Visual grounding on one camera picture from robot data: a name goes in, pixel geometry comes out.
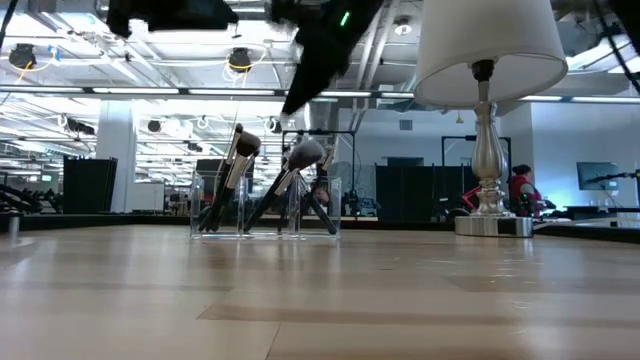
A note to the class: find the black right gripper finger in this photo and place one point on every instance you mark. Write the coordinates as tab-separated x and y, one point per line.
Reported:
315	82

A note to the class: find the large fluffy powder brush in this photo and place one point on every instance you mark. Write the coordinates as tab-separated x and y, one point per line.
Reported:
305	152

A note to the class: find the round head black makeup brush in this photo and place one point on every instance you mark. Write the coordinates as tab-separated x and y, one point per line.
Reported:
248	144

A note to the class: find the clear acrylic brush organizer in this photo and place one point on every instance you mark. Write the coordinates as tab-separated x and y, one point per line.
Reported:
200	200

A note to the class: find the background black robot arm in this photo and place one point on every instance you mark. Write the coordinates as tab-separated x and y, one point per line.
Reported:
612	176

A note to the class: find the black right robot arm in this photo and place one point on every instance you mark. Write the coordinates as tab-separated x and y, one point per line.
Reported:
630	25

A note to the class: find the long ceiling light strip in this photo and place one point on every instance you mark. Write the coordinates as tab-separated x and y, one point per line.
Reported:
605	100
345	94
135	91

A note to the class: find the white ceiling smoke detector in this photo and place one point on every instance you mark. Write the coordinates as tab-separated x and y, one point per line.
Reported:
402	27

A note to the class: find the person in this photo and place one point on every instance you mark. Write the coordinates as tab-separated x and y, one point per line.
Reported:
522	187
318	195

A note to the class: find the wide black partition panel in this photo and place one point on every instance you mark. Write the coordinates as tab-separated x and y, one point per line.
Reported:
405	195

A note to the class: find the white square column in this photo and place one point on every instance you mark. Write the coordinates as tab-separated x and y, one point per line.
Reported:
116	160

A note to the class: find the white shade silver table lamp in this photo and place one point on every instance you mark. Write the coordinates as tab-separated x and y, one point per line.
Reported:
487	50

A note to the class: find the silver ventilation duct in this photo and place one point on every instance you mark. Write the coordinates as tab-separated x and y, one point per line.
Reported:
320	125

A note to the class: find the black gantry frame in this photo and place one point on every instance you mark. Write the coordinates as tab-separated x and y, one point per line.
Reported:
320	132
457	137

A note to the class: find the wall mounted monitor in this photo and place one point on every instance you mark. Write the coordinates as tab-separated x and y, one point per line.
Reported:
597	175

